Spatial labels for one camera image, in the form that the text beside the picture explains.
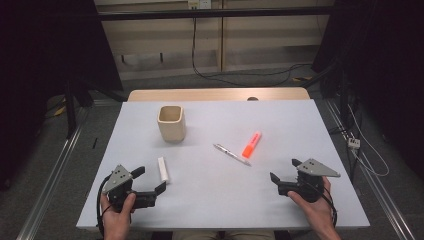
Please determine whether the white table board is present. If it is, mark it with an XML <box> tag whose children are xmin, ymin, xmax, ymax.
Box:
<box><xmin>75</xmin><ymin>99</ymin><xmax>371</xmax><ymax>232</ymax></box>

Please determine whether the long black hanging cable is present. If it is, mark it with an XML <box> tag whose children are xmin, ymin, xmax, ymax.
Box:
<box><xmin>191</xmin><ymin>17</ymin><xmax>313</xmax><ymax>88</ymax></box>

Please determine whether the left hand-held gripper black cable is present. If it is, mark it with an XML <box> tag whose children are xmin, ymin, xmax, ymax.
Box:
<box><xmin>96</xmin><ymin>175</ymin><xmax>113</xmax><ymax>238</ymax></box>

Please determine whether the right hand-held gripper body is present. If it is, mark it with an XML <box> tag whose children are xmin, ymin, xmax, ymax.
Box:
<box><xmin>277</xmin><ymin>158</ymin><xmax>342</xmax><ymax>204</ymax></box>

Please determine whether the person's right hand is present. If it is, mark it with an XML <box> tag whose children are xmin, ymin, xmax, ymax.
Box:
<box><xmin>287</xmin><ymin>176</ymin><xmax>336</xmax><ymax>231</ymax></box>

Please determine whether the thin white cable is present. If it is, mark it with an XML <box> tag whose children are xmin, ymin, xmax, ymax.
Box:
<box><xmin>346</xmin><ymin>102</ymin><xmax>391</xmax><ymax>178</ymax></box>

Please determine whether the orange highlighter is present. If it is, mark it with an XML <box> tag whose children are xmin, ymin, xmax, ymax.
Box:
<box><xmin>241</xmin><ymin>130</ymin><xmax>263</xmax><ymax>160</ymax></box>

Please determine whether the wooden desk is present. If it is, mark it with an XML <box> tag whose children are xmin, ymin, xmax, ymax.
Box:
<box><xmin>127</xmin><ymin>86</ymin><xmax>311</xmax><ymax>103</ymax></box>

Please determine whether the right hand-held gripper black cable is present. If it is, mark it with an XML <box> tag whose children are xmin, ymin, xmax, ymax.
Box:
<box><xmin>321</xmin><ymin>185</ymin><xmax>339</xmax><ymax>230</ymax></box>

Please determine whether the beige square pen holder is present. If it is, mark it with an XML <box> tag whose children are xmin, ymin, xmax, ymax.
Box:
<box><xmin>156</xmin><ymin>105</ymin><xmax>187</xmax><ymax>144</ymax></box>

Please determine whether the wooden shelf unit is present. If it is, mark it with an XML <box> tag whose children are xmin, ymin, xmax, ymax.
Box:
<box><xmin>93</xmin><ymin>0</ymin><xmax>335</xmax><ymax>82</ymax></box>

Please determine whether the black horizontal bar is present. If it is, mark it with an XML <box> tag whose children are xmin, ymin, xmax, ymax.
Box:
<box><xmin>97</xmin><ymin>5</ymin><xmax>335</xmax><ymax>22</ymax></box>

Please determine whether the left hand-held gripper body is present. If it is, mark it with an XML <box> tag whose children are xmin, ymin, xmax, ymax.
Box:
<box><xmin>101</xmin><ymin>164</ymin><xmax>158</xmax><ymax>213</ymax></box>

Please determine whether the hand-held gripper black cable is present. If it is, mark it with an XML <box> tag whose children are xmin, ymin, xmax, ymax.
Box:
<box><xmin>321</xmin><ymin>185</ymin><xmax>339</xmax><ymax>230</ymax></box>
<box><xmin>96</xmin><ymin>175</ymin><xmax>113</xmax><ymax>238</ymax></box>

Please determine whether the black stand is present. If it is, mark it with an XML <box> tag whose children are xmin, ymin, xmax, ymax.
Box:
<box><xmin>62</xmin><ymin>75</ymin><xmax>128</xmax><ymax>140</ymax></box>

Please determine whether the silver pen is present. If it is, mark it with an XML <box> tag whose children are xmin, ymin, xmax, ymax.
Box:
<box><xmin>212</xmin><ymin>143</ymin><xmax>253</xmax><ymax>167</ymax></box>

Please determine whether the black curtain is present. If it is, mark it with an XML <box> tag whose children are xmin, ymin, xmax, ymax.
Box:
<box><xmin>0</xmin><ymin>0</ymin><xmax>125</xmax><ymax>192</ymax></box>
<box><xmin>311</xmin><ymin>0</ymin><xmax>424</xmax><ymax>182</ymax></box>

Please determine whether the person's left hand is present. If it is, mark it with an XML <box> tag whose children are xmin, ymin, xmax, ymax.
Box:
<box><xmin>99</xmin><ymin>192</ymin><xmax>137</xmax><ymax>240</ymax></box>

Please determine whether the metal floor rail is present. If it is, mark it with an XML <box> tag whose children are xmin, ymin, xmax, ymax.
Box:
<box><xmin>15</xmin><ymin>105</ymin><xmax>92</xmax><ymax>240</ymax></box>
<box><xmin>324</xmin><ymin>99</ymin><xmax>417</xmax><ymax>240</ymax></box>

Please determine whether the white wall outlet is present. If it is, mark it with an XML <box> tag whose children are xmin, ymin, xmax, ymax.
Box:
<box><xmin>187</xmin><ymin>0</ymin><xmax>213</xmax><ymax>11</ymax></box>

